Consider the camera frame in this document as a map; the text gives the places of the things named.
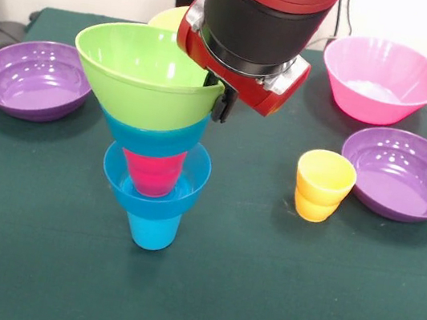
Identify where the green plastic bowl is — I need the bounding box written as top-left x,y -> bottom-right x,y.
62,13 -> 234,142

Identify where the yellow plastic cup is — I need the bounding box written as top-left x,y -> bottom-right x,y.
289,145 -> 361,229

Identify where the black hanging cable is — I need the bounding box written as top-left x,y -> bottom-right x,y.
331,0 -> 358,43

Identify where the orange plastic bowl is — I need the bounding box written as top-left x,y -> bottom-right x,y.
147,0 -> 191,34

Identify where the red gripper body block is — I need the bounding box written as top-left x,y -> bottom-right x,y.
166,0 -> 320,124

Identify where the pink plastic bowl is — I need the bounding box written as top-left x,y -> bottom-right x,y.
313,29 -> 427,134

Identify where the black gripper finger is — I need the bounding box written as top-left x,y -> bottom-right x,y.
201,69 -> 222,91
209,86 -> 240,127

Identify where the dark green tablecloth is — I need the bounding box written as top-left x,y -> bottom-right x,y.
0,0 -> 427,320

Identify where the blue plastic cup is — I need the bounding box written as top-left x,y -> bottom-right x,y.
120,205 -> 182,255

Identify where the purple plastic bowl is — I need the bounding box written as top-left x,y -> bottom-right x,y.
0,33 -> 99,131
331,120 -> 427,226

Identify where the grey rounded base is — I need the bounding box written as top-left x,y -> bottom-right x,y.
0,18 -> 31,54

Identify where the small blue plastic bowl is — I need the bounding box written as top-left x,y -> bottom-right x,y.
96,128 -> 216,226
97,98 -> 212,167

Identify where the red plastic cup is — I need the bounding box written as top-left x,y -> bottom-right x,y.
116,141 -> 189,204

